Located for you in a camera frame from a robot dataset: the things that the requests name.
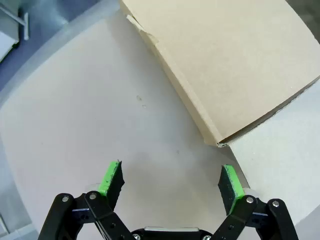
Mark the white metal frame bar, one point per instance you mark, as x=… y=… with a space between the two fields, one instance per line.
x=25 y=26

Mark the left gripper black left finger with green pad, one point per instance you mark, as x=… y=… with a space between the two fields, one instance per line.
x=95 y=215

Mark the brown cardboard box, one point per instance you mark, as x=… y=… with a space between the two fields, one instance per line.
x=225 y=62

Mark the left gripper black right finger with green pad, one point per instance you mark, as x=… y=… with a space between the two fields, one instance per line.
x=240 y=215

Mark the white panel black edge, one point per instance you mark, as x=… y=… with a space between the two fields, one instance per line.
x=6 y=46

